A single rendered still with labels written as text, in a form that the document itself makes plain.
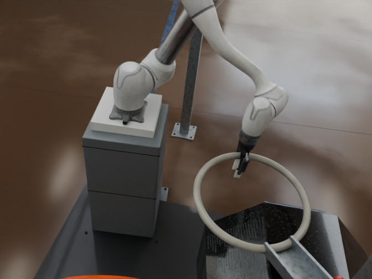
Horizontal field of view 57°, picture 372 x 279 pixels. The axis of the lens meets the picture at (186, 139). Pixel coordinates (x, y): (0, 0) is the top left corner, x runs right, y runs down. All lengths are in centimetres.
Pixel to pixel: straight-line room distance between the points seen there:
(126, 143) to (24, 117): 175
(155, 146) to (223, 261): 64
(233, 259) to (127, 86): 92
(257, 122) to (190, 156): 155
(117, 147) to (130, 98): 26
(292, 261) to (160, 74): 107
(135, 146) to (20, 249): 104
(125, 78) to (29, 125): 171
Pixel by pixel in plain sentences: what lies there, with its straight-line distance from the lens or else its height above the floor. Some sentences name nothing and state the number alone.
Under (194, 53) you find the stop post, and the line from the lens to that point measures 268.
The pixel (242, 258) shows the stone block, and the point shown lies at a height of 72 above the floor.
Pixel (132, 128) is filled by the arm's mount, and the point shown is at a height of 85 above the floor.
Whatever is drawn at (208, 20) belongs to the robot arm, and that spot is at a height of 148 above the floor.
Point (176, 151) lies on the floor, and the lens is 292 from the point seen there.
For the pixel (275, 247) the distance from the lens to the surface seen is 136.
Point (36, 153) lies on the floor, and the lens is 298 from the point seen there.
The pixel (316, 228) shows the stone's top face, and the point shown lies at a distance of 160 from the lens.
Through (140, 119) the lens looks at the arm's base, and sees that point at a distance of 181.
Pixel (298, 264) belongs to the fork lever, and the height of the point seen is 89.
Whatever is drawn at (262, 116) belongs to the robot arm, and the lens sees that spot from 139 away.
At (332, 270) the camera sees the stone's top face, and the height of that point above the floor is 80.
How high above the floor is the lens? 196
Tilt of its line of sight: 40 degrees down
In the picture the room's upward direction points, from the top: 8 degrees clockwise
